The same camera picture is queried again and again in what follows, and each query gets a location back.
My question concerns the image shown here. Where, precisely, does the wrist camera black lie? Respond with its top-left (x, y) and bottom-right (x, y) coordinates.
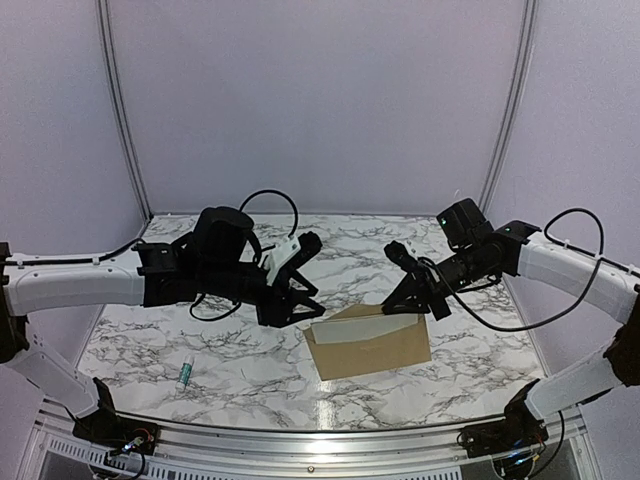
top-left (436, 198), bottom-right (493, 251)
top-left (293, 231), bottom-right (323, 268)

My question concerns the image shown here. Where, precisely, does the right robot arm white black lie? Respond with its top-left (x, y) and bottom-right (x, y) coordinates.
top-left (382, 221), bottom-right (639, 448)

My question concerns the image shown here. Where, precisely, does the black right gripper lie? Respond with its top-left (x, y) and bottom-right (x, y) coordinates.
top-left (383, 243), bottom-right (489, 320)

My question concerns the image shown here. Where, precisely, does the cream letter paper sheet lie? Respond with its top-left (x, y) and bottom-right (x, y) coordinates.
top-left (310, 313), bottom-right (423, 345)

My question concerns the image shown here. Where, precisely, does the brown kraft paper envelope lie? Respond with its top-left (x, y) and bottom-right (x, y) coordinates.
top-left (303, 304), bottom-right (431, 381)

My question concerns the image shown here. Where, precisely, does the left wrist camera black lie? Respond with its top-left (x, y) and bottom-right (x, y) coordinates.
top-left (293, 231), bottom-right (323, 268)

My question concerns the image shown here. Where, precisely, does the white green glue stick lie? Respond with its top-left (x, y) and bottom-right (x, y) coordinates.
top-left (176, 354), bottom-right (195, 392)

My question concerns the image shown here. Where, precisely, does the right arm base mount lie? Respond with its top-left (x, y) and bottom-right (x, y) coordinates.
top-left (456, 420), bottom-right (549, 458)

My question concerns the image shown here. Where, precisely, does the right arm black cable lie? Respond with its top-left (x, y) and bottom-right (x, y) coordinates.
top-left (414, 207), bottom-right (606, 332)

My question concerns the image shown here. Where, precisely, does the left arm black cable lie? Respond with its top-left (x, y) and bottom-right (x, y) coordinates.
top-left (188, 188), bottom-right (301, 322)

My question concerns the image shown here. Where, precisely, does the aluminium table front rail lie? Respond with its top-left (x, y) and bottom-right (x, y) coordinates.
top-left (19, 394), bottom-right (601, 480)

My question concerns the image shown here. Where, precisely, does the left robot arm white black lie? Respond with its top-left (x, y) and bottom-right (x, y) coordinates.
top-left (1, 232), bottom-right (324, 445)

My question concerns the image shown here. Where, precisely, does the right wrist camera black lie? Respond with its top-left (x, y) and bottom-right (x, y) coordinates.
top-left (436, 198), bottom-right (493, 251)

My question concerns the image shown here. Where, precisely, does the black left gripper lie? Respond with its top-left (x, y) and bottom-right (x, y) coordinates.
top-left (200, 259), bottom-right (326, 328)

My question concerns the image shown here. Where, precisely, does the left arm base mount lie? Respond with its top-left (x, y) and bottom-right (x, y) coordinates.
top-left (70, 378), bottom-right (160, 455)

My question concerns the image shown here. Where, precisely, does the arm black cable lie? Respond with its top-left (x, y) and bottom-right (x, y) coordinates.
top-left (414, 207), bottom-right (606, 332)
top-left (188, 188), bottom-right (301, 322)

